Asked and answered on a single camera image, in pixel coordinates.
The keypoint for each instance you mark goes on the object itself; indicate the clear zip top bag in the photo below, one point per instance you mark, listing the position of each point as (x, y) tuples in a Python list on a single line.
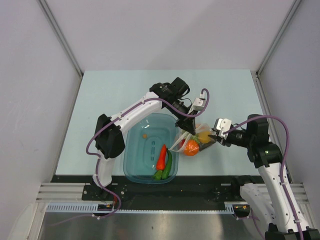
[(183, 134)]

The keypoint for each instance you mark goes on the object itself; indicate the red apple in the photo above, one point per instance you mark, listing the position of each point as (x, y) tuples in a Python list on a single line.
[(182, 142)]

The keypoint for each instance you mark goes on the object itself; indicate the red chili pepper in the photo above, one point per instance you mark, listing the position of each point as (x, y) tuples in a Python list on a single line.
[(161, 162)]

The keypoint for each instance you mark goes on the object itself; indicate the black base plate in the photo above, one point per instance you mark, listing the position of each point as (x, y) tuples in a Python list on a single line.
[(183, 193)]

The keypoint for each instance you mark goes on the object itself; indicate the left aluminium frame post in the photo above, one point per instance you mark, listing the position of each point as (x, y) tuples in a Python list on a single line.
[(49, 15)]

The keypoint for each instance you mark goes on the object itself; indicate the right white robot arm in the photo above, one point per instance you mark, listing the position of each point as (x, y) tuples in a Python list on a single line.
[(280, 216)]

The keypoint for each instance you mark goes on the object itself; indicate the orange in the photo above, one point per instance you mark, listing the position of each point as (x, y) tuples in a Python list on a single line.
[(191, 148)]

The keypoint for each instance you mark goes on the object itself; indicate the aluminium rail left side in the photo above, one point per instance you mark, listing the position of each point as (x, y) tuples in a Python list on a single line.
[(60, 192)]

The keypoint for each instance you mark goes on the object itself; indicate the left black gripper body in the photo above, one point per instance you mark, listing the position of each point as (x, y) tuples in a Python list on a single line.
[(183, 118)]

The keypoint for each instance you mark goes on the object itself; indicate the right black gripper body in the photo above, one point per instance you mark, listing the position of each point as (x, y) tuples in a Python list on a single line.
[(237, 137)]

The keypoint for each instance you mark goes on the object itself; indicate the green cucumber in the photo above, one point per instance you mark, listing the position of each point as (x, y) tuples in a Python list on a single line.
[(168, 166)]

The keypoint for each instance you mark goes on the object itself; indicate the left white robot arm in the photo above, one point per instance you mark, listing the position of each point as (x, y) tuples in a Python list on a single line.
[(110, 130)]

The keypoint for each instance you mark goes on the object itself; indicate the blue transparent plastic bin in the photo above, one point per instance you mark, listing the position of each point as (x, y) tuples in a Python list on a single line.
[(141, 154)]

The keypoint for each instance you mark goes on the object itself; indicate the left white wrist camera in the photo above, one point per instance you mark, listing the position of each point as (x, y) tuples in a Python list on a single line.
[(199, 103)]

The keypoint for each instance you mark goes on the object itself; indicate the white cable duct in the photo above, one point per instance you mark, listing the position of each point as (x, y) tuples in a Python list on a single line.
[(97, 208)]

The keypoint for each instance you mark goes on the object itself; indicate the aluminium frame post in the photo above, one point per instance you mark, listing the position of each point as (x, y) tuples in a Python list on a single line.
[(283, 27), (49, 15)]

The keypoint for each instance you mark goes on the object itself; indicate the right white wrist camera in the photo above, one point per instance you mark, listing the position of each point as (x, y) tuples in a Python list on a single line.
[(221, 126)]

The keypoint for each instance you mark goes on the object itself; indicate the green star fruit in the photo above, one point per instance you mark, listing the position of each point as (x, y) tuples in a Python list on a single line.
[(195, 138)]

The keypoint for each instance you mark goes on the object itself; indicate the right aluminium frame post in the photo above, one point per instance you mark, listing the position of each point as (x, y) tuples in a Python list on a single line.
[(283, 27)]

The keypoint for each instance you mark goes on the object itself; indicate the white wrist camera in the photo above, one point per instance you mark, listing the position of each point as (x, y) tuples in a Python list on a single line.
[(199, 103), (221, 126)]

